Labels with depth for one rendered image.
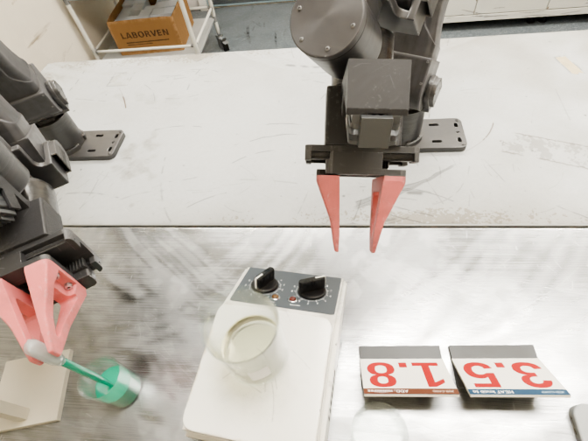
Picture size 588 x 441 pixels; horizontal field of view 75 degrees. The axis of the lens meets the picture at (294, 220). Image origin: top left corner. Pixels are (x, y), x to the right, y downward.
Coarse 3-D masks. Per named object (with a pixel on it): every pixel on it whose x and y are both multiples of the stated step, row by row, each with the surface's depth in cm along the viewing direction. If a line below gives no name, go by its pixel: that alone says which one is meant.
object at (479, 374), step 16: (464, 368) 40; (480, 368) 40; (496, 368) 40; (512, 368) 40; (528, 368) 40; (544, 368) 39; (480, 384) 38; (496, 384) 38; (512, 384) 37; (528, 384) 37; (544, 384) 37
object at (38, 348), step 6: (30, 342) 31; (36, 342) 31; (42, 342) 32; (30, 348) 30; (36, 348) 31; (42, 348) 31; (36, 354) 31; (42, 354) 31; (48, 354) 32; (48, 360) 32; (54, 360) 33; (60, 360) 33
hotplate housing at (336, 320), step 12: (300, 312) 40; (312, 312) 40; (336, 312) 40; (336, 324) 39; (336, 336) 39; (336, 348) 38; (336, 360) 40; (324, 396) 35; (324, 408) 35; (324, 420) 34; (192, 432) 35; (324, 432) 34
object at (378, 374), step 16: (368, 368) 41; (384, 368) 41; (400, 368) 41; (416, 368) 41; (432, 368) 40; (368, 384) 39; (384, 384) 39; (400, 384) 38; (416, 384) 38; (432, 384) 38; (448, 384) 38
